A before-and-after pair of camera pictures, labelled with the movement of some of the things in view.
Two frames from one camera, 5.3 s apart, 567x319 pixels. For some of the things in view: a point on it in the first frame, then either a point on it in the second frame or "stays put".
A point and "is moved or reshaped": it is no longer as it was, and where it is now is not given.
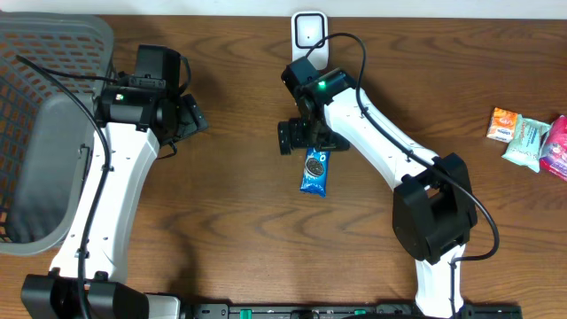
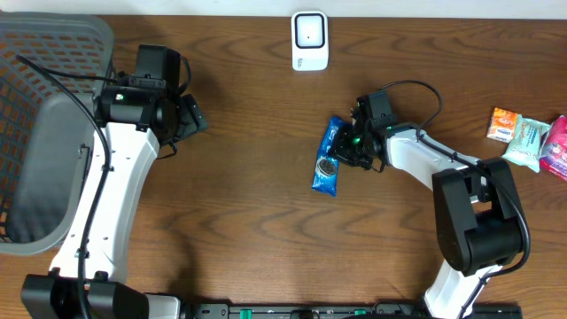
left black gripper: (191, 118) stays put
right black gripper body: (305, 133) -> (358, 151)
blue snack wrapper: (314, 178) is moved or reshaped
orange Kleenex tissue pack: (501, 125) stays put
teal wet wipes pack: (526, 146) stays put
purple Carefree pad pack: (554, 151) stays put
